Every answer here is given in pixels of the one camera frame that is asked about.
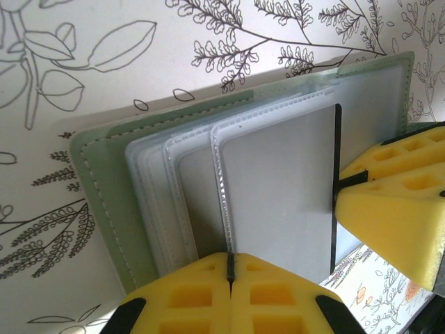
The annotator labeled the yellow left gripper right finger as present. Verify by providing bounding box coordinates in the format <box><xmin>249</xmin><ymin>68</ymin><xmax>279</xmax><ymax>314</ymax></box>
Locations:
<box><xmin>230</xmin><ymin>253</ymin><xmax>362</xmax><ymax>334</ymax></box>

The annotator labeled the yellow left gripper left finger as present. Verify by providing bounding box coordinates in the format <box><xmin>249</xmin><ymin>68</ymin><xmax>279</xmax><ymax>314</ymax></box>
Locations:
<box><xmin>100</xmin><ymin>252</ymin><xmax>233</xmax><ymax>334</ymax></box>

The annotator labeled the black credit card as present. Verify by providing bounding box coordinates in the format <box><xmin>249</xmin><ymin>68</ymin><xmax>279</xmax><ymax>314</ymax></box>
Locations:
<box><xmin>218</xmin><ymin>103</ymin><xmax>344</xmax><ymax>283</ymax></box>

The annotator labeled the green card holder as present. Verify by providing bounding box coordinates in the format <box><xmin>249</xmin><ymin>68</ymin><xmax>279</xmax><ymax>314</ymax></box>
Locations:
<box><xmin>68</xmin><ymin>50</ymin><xmax>417</xmax><ymax>294</ymax></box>

